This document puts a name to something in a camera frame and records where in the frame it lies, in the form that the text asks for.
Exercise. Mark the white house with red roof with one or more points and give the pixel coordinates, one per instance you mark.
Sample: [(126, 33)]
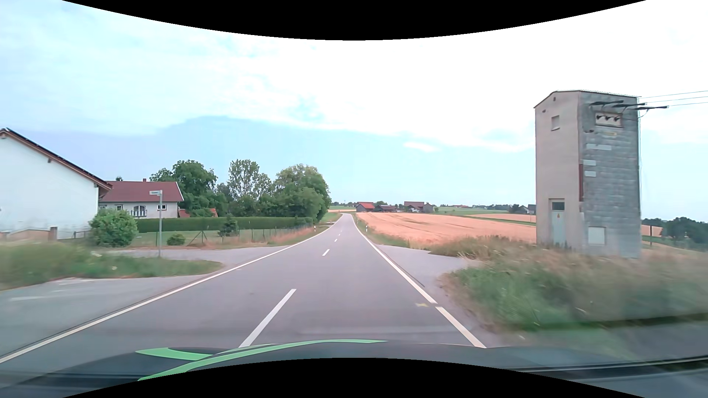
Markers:
[(141, 199)]

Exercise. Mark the small conifer tree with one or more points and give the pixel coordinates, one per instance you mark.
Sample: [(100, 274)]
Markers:
[(228, 226)]

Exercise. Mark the trimmed green hedge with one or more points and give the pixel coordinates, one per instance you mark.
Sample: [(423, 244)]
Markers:
[(221, 223)]

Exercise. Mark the road markings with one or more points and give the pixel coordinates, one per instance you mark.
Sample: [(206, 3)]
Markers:
[(269, 317)]

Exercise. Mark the street sign on pole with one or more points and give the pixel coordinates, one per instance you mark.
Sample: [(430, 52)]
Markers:
[(160, 221)]

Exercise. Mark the car's own bonnet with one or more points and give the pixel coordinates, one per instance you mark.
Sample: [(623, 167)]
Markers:
[(343, 354)]

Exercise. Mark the grass island between roads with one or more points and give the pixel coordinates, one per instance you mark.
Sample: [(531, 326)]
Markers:
[(83, 266)]

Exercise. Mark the grey asphalt road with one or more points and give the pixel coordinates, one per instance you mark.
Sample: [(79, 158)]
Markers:
[(343, 287)]

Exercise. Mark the grey concrete transformer tower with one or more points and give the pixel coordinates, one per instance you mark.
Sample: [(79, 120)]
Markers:
[(600, 182)]

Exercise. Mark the white building with brown roof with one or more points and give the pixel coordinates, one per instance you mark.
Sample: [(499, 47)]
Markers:
[(38, 193)]

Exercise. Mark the group of large green trees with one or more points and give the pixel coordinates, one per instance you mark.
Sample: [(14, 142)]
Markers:
[(276, 193)]

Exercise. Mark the grass verge along fence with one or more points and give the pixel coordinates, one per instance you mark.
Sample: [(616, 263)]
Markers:
[(276, 237)]

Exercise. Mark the small low green bush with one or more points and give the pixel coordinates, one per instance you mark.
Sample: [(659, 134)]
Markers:
[(176, 240)]

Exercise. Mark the grass verge with tall grass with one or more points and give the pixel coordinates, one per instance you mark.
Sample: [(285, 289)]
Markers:
[(575, 282)]

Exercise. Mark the golden grain field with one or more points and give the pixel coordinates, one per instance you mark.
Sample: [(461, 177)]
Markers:
[(442, 226)]

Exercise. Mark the group of farm buildings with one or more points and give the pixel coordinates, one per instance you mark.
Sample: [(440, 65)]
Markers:
[(395, 207)]

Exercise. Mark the dark green trees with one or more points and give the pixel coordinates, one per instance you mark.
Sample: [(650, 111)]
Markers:
[(683, 229)]

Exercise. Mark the round green bush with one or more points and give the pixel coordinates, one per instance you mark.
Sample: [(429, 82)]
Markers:
[(113, 228)]

